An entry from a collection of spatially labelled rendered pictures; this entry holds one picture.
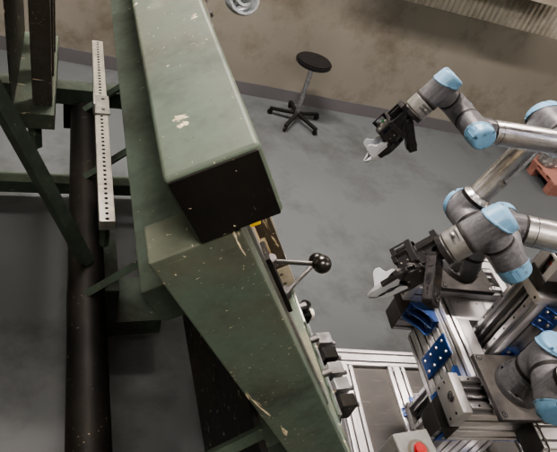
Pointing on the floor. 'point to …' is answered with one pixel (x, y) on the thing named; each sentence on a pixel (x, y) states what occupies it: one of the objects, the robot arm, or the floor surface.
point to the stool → (312, 62)
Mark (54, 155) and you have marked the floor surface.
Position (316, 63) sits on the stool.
